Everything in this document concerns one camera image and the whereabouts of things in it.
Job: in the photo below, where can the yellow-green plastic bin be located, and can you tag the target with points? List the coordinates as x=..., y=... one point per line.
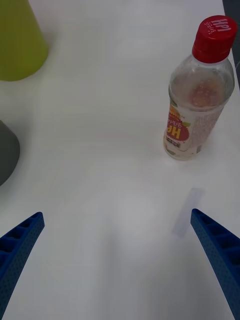
x=17, y=40

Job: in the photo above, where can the grey plastic bin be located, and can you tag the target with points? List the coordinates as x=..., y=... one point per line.
x=7, y=152

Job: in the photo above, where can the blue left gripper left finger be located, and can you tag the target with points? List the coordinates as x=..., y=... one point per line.
x=17, y=250

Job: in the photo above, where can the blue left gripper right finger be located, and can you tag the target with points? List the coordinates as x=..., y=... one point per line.
x=222, y=250

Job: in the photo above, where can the clear bottle with red cap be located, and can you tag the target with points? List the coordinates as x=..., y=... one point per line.
x=200, y=100

